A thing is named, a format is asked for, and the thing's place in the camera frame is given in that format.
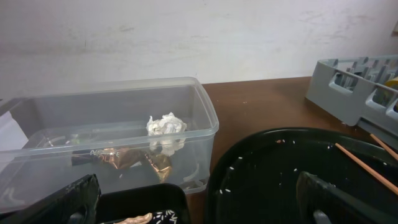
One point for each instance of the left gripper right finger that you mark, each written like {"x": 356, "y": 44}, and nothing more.
{"x": 322, "y": 202}

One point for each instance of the gold snack wrapper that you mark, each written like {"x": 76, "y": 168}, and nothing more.
{"x": 126, "y": 157}

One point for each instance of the yellow bowl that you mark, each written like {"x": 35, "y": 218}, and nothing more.
{"x": 393, "y": 83}

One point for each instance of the clear plastic bin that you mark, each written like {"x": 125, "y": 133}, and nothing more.
{"x": 40, "y": 130}

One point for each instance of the wooden chopstick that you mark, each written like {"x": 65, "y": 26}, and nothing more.
{"x": 386, "y": 147}
{"x": 371, "y": 171}

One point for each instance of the food scraps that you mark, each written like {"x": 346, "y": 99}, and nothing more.
{"x": 138, "y": 220}

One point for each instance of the left wooden chopstick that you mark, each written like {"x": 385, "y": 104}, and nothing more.
{"x": 371, "y": 171}

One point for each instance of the black rectangular tray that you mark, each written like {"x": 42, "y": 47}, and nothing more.
{"x": 163, "y": 203}

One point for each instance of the white tissue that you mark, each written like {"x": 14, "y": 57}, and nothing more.
{"x": 169, "y": 124}

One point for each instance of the right wooden chopstick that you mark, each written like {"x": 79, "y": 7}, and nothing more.
{"x": 386, "y": 147}

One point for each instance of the round black tray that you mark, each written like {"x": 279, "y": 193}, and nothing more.
{"x": 255, "y": 181}

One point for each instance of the grey dishwasher rack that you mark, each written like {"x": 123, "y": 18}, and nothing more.
{"x": 354, "y": 90}

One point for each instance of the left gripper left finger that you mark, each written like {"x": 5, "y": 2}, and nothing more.
{"x": 75, "y": 203}

